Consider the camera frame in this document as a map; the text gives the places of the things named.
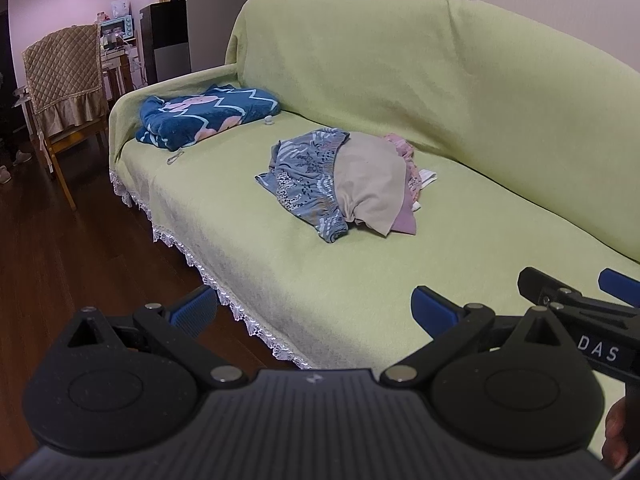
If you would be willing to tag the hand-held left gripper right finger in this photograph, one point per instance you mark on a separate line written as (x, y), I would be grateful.
(432, 310)

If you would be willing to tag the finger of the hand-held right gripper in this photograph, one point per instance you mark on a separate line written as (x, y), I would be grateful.
(620, 285)
(555, 287)

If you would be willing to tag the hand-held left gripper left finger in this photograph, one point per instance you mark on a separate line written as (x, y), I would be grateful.
(192, 310)

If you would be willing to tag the beige garment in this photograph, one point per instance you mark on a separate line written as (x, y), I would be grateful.
(370, 180)

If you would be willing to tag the person's right hand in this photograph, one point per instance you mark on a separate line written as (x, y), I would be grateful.
(616, 432)

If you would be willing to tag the white striped cloth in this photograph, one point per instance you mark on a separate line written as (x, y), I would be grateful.
(428, 179)

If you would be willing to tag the pink floral garment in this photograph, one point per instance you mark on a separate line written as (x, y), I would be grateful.
(402, 157)

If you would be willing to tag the blue floral shorts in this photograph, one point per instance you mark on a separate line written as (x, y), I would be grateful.
(305, 175)

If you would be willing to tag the blue patterned blanket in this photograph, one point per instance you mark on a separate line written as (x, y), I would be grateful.
(200, 112)

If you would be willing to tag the wooden chair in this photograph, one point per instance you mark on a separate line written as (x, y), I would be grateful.
(62, 160)

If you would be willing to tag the light slipper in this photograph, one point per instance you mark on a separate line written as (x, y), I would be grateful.
(5, 175)
(21, 157)

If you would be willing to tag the wooden table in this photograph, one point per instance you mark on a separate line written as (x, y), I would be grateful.
(117, 67)

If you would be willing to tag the sofa with green cover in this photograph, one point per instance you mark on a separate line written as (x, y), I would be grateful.
(360, 60)

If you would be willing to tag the quilted brown chair cover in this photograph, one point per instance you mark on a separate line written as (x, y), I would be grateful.
(65, 75)

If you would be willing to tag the black refrigerator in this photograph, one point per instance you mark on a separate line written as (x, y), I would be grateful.
(165, 42)

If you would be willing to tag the light blue toaster oven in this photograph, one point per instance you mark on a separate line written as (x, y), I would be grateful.
(119, 29)

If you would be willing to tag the white kitchen appliance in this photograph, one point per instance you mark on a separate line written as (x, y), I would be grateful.
(120, 9)

